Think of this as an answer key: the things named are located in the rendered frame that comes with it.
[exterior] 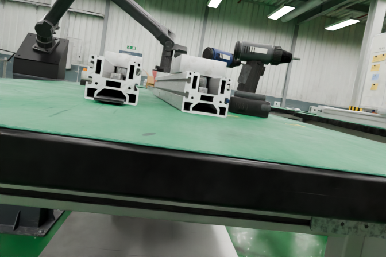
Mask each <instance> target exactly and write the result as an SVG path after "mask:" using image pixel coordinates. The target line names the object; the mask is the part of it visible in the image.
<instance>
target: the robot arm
mask: <svg viewBox="0 0 386 257"><path fill-rule="evenodd" d="M111 1H113V2H114V3H115V4H116V5H118V6H119V7H120V8H121V9H122V10H124V11H125V12H126V13H128V15H130V16H131V17H132V18H133V19H135V20H136V21H137V22H138V23H139V24H140V25H142V26H143V27H144V28H145V29H146V30H148V31H149V32H150V33H151V34H152V35H153V36H154V37H155V38H156V39H157V40H158V41H159V42H160V44H161V45H163V50H162V54H161V61H160V66H157V65H156V66H155V69H156V70H155V69H153V70H152V74H153V78H154V84H155V82H156V81H155V77H156V75H157V72H163V73H170V71H171V64H172V57H173V51H175V53H174V57H175V58H176V57H178V56H180V55H181V54H185V55H187V49H188V48H187V47H186V46H181V45H179V44H176V43H175V39H176V34H175V33H174V32H173V31H172V30H171V29H169V28H168V29H167V28H166V27H165V26H164V25H162V24H161V23H159V22H158V21H157V20H155V19H154V18H153V17H152V16H151V15H150V14H149V13H147V12H146V11H145V10H144V9H143V8H142V7H141V6H140V5H138V4H137V3H136V2H135V1H134V0H111ZM73 2H74V0H56V1H55V3H54V4H53V6H52V7H51V8H50V10H49V12H47V13H45V14H44V15H43V16H42V17H41V19H40V20H39V21H38V22H37V23H36V25H35V27H34V29H35V31H36V35H37V37H36V43H35V44H34V45H33V46H32V48H33V50H34V51H36V52H40V53H44V54H51V53H52V51H53V50H54V49H55V48H56V47H57V45H58V44H59V43H60V40H59V39H58V38H54V36H53V34H56V32H55V30H59V29H60V27H59V23H60V19H61V18H62V16H63V15H64V14H65V12H66V11H67V10H68V8H69V7H70V6H71V5H72V3H73Z"/></svg>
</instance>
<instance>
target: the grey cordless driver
mask: <svg viewBox="0 0 386 257"><path fill-rule="evenodd" d="M233 58H234V59H235V60H236V59H239V61H245V62H246V64H244V65H242V68H241V72H240V75H239V77H238V80H237V82H238V87H237V91H235V92H234V96H231V97H230V99H229V106H228V111H229V112H232V113H236V114H243V115H250V116H257V117H261V118H267V117H268V115H269V112H270V111H271V104H270V102H268V101H265V100H266V95H263V94H256V89H257V86H258V82H259V79H260V76H263V75H264V72H265V69H266V67H265V66H264V65H268V64H269V63H270V65H276V66H278V65H279V64H283V63H290V62H291V60H300V58H297V57H292V53H290V52H287V51H286V50H283V49H282V47H281V46H274V47H272V45H269V44H261V43H256V42H249V41H242V42H240V41H237V42H236V44H235V47H234V54H233Z"/></svg>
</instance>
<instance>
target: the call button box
mask: <svg viewBox="0 0 386 257"><path fill-rule="evenodd" d="M86 82H92V78H87V71H82V75H81V81H80V85H86Z"/></svg>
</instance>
